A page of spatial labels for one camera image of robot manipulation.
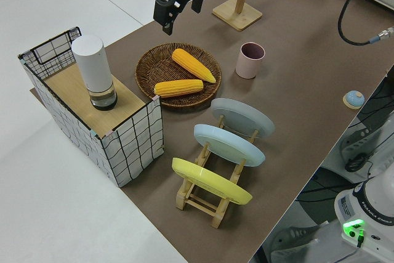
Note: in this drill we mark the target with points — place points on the pink mug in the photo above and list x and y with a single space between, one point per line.
246 69

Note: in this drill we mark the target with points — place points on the white water bottle glass base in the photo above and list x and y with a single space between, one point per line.
92 66

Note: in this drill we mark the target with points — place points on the yellow corn cob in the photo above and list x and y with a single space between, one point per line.
178 88
191 63

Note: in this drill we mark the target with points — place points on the wooden mug tree stand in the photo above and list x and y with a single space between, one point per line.
240 19

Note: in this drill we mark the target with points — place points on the brown wicker basket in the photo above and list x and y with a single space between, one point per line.
154 69

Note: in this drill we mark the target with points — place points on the brown table mat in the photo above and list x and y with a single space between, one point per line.
292 59

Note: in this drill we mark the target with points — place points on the grey plate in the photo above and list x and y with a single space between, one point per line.
240 115

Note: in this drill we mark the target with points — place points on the light blue plate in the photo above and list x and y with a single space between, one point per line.
227 146

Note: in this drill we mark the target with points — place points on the yellow plate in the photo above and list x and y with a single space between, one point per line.
209 181

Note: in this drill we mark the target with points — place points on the wooden plate rack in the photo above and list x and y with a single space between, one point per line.
180 199

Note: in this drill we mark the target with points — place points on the white power strip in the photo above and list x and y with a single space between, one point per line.
358 139

